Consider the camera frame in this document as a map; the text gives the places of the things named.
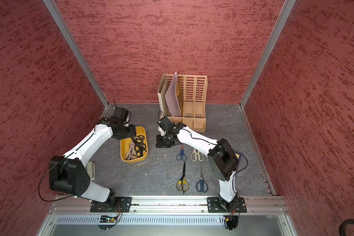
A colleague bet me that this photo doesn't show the yellow plastic storage tray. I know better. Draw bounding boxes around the yellow plastic storage tray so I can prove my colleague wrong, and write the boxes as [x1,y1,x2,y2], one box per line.
[121,126,148,163]

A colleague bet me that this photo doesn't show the blue handled small scissors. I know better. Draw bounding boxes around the blue handled small scissors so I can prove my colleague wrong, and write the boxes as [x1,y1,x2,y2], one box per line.
[176,144,187,161]

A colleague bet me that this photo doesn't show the cream handled kitchen scissors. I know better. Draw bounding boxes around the cream handled kitchen scissors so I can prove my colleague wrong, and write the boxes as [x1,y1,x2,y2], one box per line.
[191,149,205,162]

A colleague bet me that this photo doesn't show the yellow black handled scissors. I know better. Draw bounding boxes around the yellow black handled scissors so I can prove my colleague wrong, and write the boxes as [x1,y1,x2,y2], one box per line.
[176,162,189,194]

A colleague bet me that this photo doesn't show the dark blue handled scissors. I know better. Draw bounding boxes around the dark blue handled scissors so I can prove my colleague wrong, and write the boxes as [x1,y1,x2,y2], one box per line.
[196,166,208,193]

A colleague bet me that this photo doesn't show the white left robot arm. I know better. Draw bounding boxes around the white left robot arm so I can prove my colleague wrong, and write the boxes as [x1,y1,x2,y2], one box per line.
[49,118,136,203]

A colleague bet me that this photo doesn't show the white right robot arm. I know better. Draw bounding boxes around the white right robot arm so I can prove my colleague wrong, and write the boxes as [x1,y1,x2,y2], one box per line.
[156,123,239,203]

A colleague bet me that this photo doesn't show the lilac folder in organizer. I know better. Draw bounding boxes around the lilac folder in organizer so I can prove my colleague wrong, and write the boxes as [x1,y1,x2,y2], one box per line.
[165,72,181,117]

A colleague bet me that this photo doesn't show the beige plastic file organizer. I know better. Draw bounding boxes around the beige plastic file organizer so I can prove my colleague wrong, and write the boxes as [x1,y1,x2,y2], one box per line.
[157,73,208,133]

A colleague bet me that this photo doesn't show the dark blue book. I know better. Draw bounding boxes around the dark blue book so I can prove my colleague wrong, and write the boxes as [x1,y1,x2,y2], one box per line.
[235,151,242,172]

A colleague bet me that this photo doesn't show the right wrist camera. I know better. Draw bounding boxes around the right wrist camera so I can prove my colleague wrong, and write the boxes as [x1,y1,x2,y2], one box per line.
[157,117,176,135]

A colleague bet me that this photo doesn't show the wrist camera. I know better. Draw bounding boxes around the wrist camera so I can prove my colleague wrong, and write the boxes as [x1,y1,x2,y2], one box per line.
[157,117,176,135]
[111,107,131,124]

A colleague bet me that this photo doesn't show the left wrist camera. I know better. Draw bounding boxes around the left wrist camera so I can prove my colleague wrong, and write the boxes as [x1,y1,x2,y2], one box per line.
[111,107,131,124]

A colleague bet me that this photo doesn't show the pink handled scissors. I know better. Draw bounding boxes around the pink handled scissors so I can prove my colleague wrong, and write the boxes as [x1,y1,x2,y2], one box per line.
[124,141,137,161]

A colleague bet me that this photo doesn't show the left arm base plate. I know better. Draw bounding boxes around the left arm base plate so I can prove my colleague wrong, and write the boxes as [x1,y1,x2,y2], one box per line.
[90,197,132,213]

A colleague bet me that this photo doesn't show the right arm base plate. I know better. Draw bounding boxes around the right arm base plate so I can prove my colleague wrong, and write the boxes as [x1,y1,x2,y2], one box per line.
[207,197,247,213]

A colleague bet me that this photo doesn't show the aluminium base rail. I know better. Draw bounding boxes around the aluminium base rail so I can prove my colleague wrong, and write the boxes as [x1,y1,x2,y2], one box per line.
[36,194,299,236]

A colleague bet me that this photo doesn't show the aluminium left corner post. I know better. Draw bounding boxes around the aluminium left corner post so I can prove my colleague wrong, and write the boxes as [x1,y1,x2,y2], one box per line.
[43,0,110,109]

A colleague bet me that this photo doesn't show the aluminium corner post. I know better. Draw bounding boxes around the aluminium corner post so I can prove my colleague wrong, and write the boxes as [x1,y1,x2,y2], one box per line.
[43,0,110,109]
[240,0,296,110]

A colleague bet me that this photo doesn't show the aluminium right corner post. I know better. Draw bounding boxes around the aluminium right corner post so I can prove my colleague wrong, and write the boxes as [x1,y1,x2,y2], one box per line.
[240,0,296,110]

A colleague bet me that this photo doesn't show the black cable bottom right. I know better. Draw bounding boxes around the black cable bottom right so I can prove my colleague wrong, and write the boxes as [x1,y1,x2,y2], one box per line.
[338,219,354,236]

